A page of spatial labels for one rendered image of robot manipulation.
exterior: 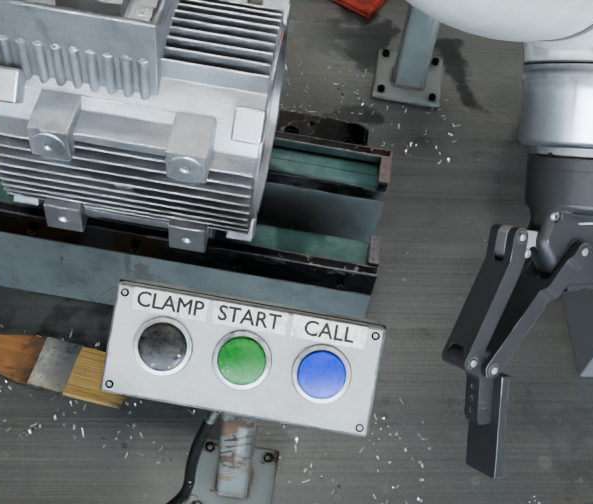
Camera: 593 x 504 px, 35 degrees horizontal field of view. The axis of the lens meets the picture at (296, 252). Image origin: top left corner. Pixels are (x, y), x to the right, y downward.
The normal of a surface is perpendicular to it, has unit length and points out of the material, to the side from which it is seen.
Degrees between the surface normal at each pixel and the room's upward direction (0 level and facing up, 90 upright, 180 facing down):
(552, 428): 0
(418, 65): 90
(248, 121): 45
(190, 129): 0
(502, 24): 118
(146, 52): 90
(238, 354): 34
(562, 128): 58
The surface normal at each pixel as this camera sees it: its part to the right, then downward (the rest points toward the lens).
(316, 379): -0.04, 0.04
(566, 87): -0.63, 0.09
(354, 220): -0.14, 0.81
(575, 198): -0.37, 0.12
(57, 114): 0.09, -0.56
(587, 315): -1.00, -0.02
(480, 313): -0.76, -0.41
